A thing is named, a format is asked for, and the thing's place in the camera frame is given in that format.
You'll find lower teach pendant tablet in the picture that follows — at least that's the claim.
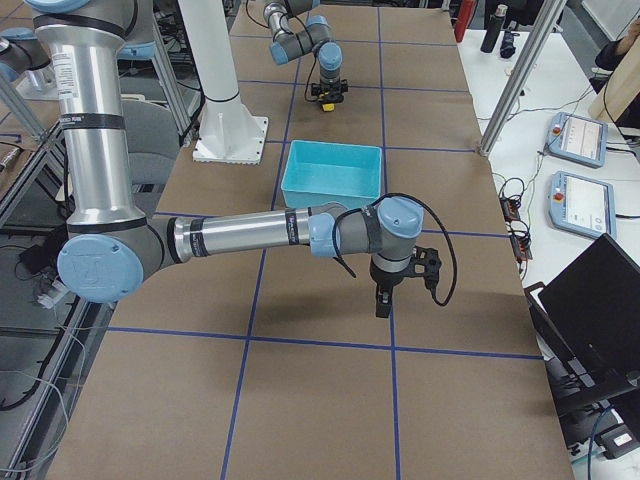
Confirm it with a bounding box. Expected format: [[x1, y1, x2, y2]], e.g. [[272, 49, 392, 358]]
[[549, 171, 617, 239]]

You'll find upper teach pendant tablet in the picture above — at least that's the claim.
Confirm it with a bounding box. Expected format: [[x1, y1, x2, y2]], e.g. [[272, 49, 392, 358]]
[[546, 112, 608, 168]]

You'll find grey aluminium post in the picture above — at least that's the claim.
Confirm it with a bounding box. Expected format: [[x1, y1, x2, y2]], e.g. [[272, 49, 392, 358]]
[[478, 0, 567, 157]]

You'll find black bottle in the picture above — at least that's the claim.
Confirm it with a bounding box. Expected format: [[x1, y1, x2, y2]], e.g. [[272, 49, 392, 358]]
[[480, 4, 508, 53]]

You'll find grey office chair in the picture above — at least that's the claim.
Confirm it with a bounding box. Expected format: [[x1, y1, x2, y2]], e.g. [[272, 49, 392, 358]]
[[122, 99, 182, 192]]

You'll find teach pendant tablet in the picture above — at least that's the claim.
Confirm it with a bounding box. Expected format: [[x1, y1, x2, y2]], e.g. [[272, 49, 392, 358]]
[[549, 171, 617, 239], [546, 112, 608, 168]]

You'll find light blue plastic bin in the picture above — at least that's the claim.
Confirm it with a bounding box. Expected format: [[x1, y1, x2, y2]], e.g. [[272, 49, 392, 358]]
[[281, 140, 382, 209]]

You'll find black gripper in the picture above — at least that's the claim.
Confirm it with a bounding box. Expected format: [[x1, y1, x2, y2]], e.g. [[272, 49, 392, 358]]
[[369, 261, 415, 319], [311, 79, 349, 103]]

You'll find orange usb hub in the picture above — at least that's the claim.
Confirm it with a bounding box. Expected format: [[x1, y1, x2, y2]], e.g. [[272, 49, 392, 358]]
[[500, 198, 521, 222]]

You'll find black laptop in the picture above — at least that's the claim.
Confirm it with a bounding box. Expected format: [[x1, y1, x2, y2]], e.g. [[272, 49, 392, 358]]
[[525, 234, 639, 424]]

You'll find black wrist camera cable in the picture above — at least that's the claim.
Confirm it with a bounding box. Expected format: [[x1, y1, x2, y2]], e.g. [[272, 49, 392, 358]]
[[332, 193, 459, 307]]

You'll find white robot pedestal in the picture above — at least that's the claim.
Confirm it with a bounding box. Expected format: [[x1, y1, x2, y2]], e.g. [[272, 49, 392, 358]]
[[179, 0, 269, 165]]

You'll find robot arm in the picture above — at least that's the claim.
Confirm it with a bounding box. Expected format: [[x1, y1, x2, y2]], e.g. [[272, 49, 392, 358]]
[[30, 1, 429, 307], [263, 1, 398, 318]]

